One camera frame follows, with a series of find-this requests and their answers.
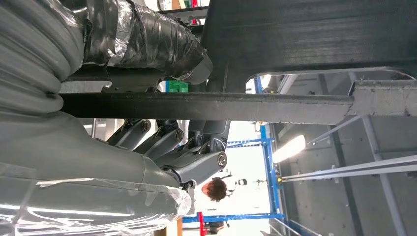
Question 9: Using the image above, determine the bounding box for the red upright bar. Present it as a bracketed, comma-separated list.
[196, 211, 208, 236]

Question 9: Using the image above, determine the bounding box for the long ceiling light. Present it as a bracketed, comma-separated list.
[271, 134, 307, 164]

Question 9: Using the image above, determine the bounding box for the person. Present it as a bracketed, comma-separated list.
[195, 169, 250, 214]

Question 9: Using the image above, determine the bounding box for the grey ceiling rail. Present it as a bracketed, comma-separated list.
[280, 154, 417, 183]

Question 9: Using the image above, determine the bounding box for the green plastic crate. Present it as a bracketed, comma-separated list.
[167, 80, 190, 94]

